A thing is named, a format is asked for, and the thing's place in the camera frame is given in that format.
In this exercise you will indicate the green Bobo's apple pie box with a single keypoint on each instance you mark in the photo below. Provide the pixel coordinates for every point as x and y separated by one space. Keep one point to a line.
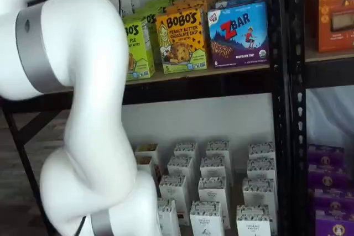
139 53
149 17
163 1

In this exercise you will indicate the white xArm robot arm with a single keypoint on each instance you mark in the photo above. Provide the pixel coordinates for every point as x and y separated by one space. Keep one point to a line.
83 53

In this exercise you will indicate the wooden shelf board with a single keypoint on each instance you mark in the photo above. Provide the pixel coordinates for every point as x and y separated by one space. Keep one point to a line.
332 56
193 75

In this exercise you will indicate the black metal shelf rack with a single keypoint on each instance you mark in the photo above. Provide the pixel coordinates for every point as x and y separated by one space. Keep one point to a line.
193 89
297 109

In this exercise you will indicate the yellow label oatmeal box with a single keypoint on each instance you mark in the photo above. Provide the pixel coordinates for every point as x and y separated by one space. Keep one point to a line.
143 165
146 150

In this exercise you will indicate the white patterned pantry box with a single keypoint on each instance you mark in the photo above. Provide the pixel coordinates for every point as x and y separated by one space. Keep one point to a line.
218 150
186 151
168 218
180 168
260 151
211 191
260 169
258 193
253 222
172 190
212 168
207 219

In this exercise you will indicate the large orange box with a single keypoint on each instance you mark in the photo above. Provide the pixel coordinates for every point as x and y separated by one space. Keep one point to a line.
334 12

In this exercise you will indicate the purple snack box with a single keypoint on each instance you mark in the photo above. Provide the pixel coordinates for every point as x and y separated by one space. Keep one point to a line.
334 225
326 154
327 176
333 200

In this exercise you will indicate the white patterned cartons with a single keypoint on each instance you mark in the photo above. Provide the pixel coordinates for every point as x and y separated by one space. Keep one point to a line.
235 180

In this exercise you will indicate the white plastic sheet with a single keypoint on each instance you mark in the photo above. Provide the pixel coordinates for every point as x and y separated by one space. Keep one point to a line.
329 120

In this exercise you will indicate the black metal table frame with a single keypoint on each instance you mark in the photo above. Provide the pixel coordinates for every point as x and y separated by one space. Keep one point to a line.
33 108

